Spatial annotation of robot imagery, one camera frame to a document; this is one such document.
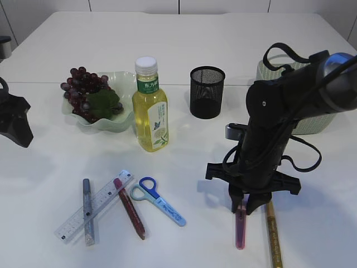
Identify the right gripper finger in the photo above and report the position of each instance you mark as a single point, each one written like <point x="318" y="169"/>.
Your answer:
<point x="256" y="200"/>
<point x="236" y="201"/>

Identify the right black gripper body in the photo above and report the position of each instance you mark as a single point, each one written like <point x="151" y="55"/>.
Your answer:
<point x="250" y="168"/>

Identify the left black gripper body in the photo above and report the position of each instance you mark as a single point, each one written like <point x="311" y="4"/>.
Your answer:
<point x="14" y="121"/>

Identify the pink scissors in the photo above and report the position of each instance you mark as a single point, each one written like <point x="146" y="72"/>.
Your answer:
<point x="240" y="225"/>

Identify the artificial purple grape bunch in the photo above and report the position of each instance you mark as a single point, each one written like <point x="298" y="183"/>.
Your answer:
<point x="90" y="95"/>

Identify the yellow tea drink bottle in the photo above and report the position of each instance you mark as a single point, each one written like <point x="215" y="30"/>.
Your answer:
<point x="150" y="106"/>

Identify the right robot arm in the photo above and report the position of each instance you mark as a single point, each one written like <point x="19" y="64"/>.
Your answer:
<point x="325" y="86"/>

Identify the gold marker pen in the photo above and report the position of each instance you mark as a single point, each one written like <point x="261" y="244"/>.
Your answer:
<point x="274" y="245"/>

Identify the green plastic woven basket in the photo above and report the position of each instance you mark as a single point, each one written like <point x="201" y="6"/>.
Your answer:
<point x="309" y="126"/>

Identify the black mesh pen holder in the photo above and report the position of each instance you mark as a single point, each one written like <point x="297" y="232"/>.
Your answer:
<point x="206" y="91"/>

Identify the green scalloped plastic plate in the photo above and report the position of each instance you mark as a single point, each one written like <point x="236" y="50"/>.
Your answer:
<point x="124" y="85"/>

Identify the clear plastic ruler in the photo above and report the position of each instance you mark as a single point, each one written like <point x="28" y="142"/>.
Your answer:
<point x="75" y="224"/>

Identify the red glitter pen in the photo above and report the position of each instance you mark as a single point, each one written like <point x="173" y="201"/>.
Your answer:
<point x="130" y="209"/>

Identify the silver glitter pen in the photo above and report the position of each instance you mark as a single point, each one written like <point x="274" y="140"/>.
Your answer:
<point x="87" y="211"/>

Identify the blue scissors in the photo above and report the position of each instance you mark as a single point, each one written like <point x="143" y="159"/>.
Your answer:
<point x="146" y="189"/>

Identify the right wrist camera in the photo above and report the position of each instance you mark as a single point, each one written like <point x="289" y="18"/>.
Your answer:
<point x="235" y="131"/>

